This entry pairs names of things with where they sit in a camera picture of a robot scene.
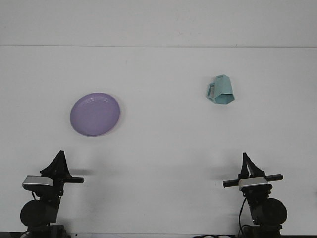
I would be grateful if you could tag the pale blue hexagonal cup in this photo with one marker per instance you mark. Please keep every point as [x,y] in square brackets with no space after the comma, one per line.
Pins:
[224,88]

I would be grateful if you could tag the pale purple round plate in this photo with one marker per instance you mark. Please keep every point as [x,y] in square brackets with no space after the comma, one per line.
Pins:
[95,115]

